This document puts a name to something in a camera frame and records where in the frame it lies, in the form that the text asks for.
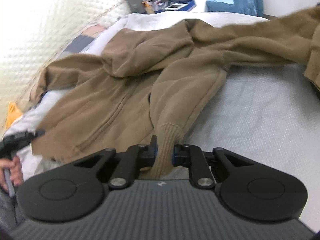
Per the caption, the person left hand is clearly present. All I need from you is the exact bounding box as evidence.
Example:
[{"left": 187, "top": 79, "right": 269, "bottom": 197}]
[{"left": 0, "top": 156, "right": 23, "bottom": 192}]

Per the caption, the blue covered chair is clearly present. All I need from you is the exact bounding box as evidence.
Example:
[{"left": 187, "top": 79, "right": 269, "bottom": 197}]
[{"left": 206, "top": 0, "right": 235, "bottom": 12}]

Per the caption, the cream quilted headboard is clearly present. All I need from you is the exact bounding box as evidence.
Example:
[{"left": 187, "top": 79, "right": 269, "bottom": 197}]
[{"left": 1, "top": 0, "right": 130, "bottom": 124}]

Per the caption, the brown zip hoodie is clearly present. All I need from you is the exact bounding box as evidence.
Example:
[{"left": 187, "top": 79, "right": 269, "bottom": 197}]
[{"left": 29, "top": 6, "right": 320, "bottom": 181}]

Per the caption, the plaid patchwork pillow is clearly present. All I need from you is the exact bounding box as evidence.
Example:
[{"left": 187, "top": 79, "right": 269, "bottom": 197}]
[{"left": 63, "top": 24, "right": 106, "bottom": 54}]

